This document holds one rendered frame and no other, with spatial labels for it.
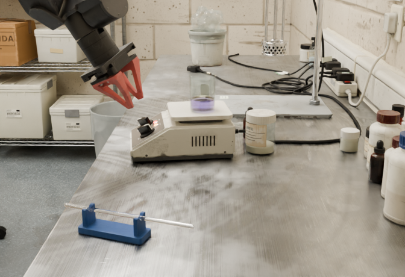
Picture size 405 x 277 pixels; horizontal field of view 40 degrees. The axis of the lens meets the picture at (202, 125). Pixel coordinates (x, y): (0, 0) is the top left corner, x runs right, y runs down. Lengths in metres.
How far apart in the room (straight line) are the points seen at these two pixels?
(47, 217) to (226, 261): 1.98
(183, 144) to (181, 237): 0.31
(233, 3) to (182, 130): 2.45
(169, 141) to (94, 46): 0.22
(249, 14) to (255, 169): 2.48
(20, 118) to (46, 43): 0.45
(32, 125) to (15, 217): 0.79
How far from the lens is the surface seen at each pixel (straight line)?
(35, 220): 2.65
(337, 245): 0.79
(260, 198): 0.91
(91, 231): 0.80
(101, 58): 1.01
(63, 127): 3.26
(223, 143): 1.06
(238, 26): 3.46
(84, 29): 1.00
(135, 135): 1.12
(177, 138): 1.05
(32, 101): 3.29
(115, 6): 0.96
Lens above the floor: 1.12
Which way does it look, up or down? 16 degrees down
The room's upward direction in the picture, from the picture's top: straight up
